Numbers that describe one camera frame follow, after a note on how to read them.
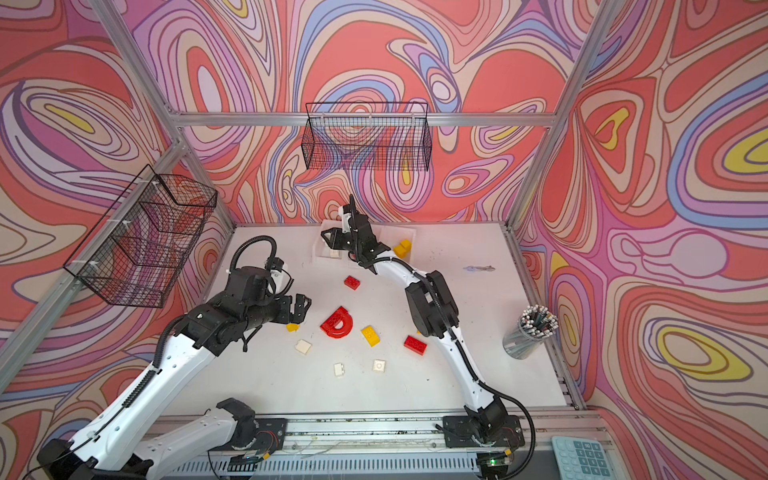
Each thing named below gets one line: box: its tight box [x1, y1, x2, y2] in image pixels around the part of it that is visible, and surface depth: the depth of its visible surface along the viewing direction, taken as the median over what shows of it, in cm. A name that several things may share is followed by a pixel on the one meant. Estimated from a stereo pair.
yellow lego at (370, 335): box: [360, 325, 381, 347], surface depth 92 cm
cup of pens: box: [503, 304, 559, 360], surface depth 78 cm
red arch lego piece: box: [320, 306, 353, 339], surface depth 93 cm
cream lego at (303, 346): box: [294, 339, 312, 355], surface depth 90 cm
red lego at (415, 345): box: [403, 335, 428, 356], surface depth 89 cm
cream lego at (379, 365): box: [372, 359, 386, 373], surface depth 86 cm
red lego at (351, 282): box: [343, 275, 361, 291], surface depth 103 cm
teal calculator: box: [552, 436, 614, 480], surface depth 70 cm
